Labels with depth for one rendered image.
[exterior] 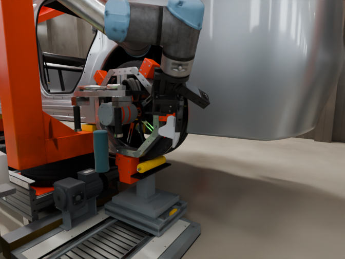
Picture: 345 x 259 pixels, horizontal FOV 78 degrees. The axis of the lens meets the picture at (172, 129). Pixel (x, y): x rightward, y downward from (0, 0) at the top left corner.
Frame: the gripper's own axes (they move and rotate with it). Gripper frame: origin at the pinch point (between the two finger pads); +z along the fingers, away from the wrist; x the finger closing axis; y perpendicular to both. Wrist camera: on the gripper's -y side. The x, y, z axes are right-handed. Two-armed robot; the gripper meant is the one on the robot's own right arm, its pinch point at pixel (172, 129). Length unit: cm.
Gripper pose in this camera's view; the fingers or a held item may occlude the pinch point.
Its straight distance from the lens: 65.6
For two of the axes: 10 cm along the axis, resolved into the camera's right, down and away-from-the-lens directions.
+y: -9.8, -0.1, -1.9
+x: 1.2, 7.1, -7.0
